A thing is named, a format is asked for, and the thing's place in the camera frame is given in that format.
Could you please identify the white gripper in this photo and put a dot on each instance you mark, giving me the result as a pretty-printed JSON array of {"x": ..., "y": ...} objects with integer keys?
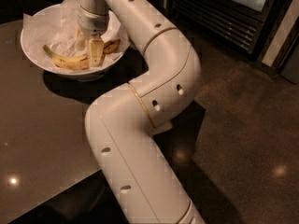
[{"x": 92, "y": 25}]

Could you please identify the yellow ripe banana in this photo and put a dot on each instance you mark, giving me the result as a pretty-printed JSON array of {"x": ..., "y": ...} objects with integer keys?
[{"x": 81, "y": 61}]

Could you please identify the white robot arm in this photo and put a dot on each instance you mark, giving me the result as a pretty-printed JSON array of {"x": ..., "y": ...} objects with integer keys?
[{"x": 120, "y": 124}]

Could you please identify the white ceramic bowl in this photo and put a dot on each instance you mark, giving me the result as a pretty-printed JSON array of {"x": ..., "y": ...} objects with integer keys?
[{"x": 31, "y": 53}]

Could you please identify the white paper liner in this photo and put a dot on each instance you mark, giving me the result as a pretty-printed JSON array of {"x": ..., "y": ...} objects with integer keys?
[{"x": 49, "y": 28}]

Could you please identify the black glass door refrigerator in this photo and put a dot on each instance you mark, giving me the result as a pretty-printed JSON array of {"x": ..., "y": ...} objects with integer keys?
[{"x": 250, "y": 25}]

